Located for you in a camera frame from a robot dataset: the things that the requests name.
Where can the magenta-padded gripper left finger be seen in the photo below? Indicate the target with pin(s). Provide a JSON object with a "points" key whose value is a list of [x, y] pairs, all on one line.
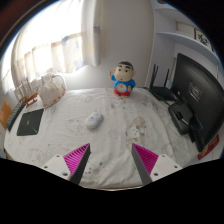
{"points": [[77, 160]]}

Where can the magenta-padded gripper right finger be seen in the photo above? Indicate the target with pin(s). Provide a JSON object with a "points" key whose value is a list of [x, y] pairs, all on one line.
{"points": [[144, 160]]}

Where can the white cartoon-print computer mouse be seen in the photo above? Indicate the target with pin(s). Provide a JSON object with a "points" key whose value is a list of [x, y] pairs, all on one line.
{"points": [[93, 120]]}

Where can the black mouse pad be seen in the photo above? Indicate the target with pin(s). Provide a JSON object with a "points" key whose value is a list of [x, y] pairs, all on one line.
{"points": [[30, 122]]}

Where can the white printed tablecloth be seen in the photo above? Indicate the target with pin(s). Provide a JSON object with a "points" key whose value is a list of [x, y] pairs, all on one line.
{"points": [[113, 140]]}

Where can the black box device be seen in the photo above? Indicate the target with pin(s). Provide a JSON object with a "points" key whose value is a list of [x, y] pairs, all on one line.
{"points": [[180, 116]]}

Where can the red flat packet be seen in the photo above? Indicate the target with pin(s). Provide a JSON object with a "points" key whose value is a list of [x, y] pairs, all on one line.
{"points": [[208, 148]]}

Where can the black router with antennas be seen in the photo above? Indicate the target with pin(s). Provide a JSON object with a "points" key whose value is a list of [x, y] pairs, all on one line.
{"points": [[161, 91]]}

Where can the large white conch shell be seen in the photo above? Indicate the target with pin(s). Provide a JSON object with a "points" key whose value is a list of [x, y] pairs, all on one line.
{"points": [[50, 90]]}

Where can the black keyboard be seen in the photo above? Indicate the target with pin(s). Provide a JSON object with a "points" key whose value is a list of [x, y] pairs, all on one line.
{"points": [[14, 116]]}

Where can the wooden model sailing ship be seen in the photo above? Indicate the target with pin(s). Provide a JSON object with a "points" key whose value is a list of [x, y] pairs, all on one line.
{"points": [[29, 97]]}

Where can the cartoon boy figure clock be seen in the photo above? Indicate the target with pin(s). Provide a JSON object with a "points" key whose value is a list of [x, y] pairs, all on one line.
{"points": [[123, 80]]}

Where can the orange wooden chair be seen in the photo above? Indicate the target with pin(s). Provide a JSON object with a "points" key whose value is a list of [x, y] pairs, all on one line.
{"points": [[4, 113]]}

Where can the black monitor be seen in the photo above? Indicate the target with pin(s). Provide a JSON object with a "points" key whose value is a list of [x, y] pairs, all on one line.
{"points": [[203, 93]]}

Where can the white star-print curtain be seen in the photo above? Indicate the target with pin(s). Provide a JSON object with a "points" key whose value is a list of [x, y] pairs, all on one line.
{"points": [[56, 46]]}

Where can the framed picture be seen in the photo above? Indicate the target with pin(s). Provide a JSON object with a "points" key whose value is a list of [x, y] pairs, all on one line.
{"points": [[202, 38]]}

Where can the white wall shelf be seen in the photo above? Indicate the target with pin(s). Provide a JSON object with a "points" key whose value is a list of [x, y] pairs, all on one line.
{"points": [[180, 38]]}

